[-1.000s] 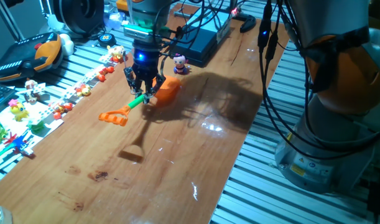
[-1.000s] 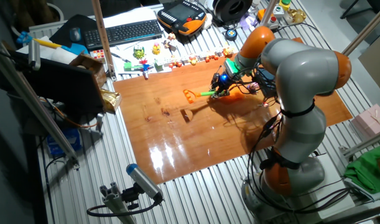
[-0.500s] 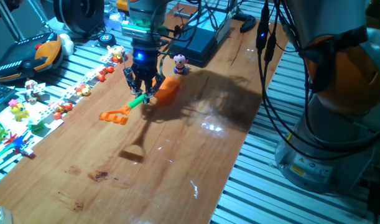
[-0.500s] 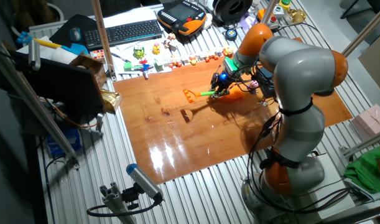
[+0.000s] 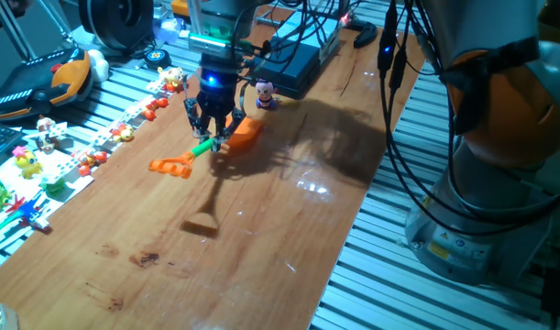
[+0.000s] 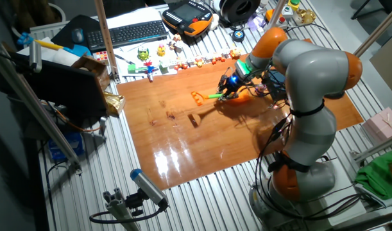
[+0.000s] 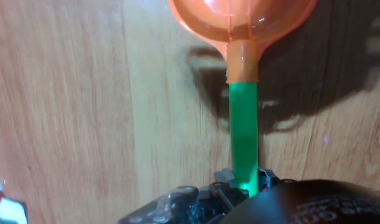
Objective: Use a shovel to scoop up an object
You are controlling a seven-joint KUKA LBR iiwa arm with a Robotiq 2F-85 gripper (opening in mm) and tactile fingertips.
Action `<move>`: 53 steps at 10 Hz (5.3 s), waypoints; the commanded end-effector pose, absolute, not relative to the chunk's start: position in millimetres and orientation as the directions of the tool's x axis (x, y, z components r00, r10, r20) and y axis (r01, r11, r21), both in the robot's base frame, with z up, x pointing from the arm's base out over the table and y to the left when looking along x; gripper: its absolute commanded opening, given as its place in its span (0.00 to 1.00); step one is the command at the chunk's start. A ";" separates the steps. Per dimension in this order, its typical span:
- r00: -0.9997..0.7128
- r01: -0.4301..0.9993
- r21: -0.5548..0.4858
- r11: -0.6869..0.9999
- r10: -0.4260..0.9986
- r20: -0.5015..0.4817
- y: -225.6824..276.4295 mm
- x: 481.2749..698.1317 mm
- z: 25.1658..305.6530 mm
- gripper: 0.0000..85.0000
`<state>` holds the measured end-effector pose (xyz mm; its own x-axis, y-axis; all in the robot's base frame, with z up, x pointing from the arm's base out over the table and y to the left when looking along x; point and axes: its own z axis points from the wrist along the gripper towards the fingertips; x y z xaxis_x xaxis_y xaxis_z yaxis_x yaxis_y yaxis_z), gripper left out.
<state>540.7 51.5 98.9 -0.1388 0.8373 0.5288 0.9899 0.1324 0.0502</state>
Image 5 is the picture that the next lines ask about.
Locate small green toy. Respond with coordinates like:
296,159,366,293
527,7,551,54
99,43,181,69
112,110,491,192
39,176,68,196

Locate white egg-shaped toy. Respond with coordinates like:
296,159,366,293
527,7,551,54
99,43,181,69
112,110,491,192
86,48,111,83

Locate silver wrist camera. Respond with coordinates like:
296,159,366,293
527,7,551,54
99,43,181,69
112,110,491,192
187,31,231,52

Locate black filament spool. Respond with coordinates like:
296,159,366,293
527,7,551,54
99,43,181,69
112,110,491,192
77,0,155,51

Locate red yellow toy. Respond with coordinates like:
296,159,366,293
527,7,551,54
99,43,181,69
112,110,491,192
76,149,109,167

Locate black stand base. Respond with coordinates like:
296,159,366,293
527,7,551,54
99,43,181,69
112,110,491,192
338,0,379,50

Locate white perforated strip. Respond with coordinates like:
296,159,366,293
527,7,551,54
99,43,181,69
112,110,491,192
93,104,146,149

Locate brown white figure toy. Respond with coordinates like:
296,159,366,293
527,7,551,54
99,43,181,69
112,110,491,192
34,115,69,155

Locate black cable bundle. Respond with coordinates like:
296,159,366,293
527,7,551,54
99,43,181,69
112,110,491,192
233,0,560,237

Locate round black disc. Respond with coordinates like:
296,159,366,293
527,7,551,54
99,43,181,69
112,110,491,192
144,48,173,71

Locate small doll toy purple buns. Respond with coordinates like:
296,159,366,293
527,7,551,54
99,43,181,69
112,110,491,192
254,78,280,111

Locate orange green toy shovel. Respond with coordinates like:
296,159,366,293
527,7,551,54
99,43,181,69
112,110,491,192
148,114,266,180

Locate yellow orange duck toy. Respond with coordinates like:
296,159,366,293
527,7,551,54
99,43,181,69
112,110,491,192
110,123,137,144

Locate black usb connector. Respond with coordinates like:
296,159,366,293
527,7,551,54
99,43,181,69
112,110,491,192
377,0,399,79
389,48,409,91

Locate pale ribboned gift box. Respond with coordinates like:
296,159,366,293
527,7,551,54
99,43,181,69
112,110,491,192
269,9,343,65

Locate black orange teach pendant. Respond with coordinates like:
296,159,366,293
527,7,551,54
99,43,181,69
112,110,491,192
0,45,95,121

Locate grey metal tripod leg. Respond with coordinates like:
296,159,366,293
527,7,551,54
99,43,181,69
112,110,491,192
0,0,38,63
36,0,86,47

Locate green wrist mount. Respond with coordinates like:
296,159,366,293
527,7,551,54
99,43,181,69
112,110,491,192
201,21,254,50

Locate translucent plastic bag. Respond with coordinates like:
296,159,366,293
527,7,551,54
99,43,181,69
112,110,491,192
151,16,183,45

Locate red blue plane toy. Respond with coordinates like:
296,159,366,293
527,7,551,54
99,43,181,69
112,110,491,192
4,194,51,233

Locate white paper sheet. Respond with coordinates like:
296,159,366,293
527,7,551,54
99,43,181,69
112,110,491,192
0,137,95,260

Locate yellow white animal toy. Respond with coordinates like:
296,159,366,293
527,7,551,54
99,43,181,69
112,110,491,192
158,66,189,93

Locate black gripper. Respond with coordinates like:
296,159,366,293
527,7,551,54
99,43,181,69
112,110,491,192
183,52,247,152

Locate dark blue box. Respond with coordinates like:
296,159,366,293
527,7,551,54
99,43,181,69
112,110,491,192
247,38,324,101

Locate yellow chick toy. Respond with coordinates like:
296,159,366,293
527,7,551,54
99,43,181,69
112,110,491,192
12,145,44,180

